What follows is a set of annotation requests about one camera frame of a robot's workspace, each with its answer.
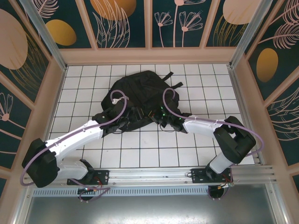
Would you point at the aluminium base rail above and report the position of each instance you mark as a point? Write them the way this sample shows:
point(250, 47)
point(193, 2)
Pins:
point(151, 173)

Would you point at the aluminium frame post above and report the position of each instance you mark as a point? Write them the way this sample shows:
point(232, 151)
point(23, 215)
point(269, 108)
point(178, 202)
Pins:
point(249, 35)
point(46, 35)

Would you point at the black fabric backpack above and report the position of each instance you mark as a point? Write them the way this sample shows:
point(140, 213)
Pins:
point(144, 84)

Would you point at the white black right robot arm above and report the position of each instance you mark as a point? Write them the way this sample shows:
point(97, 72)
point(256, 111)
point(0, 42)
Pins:
point(201, 126)

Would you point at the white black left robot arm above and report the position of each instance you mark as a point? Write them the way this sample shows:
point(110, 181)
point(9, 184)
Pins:
point(77, 135)

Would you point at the small green circuit board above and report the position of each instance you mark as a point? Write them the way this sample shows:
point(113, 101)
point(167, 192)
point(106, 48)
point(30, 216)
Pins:
point(87, 190)

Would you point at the aluminium side rail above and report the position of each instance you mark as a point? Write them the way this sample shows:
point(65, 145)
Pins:
point(237, 93)

